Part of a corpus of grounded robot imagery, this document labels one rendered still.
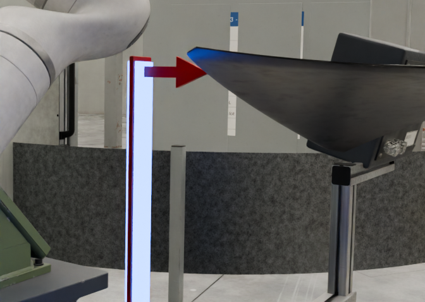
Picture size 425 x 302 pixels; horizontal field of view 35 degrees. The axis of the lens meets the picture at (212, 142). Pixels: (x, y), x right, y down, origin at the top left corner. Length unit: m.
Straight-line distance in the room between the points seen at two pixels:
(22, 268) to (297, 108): 0.47
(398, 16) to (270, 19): 2.15
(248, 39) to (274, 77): 6.19
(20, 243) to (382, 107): 0.50
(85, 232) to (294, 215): 0.69
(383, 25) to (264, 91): 4.22
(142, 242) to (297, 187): 1.69
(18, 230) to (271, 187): 1.45
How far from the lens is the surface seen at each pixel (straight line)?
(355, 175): 1.06
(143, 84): 0.54
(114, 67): 11.71
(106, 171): 2.24
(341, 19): 6.45
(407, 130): 1.20
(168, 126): 6.89
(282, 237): 2.24
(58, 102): 2.58
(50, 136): 2.56
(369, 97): 0.48
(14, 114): 0.88
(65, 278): 0.86
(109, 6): 0.99
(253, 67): 0.41
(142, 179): 0.54
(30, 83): 0.90
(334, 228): 1.03
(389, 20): 4.68
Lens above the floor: 1.17
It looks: 5 degrees down
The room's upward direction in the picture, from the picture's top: 1 degrees clockwise
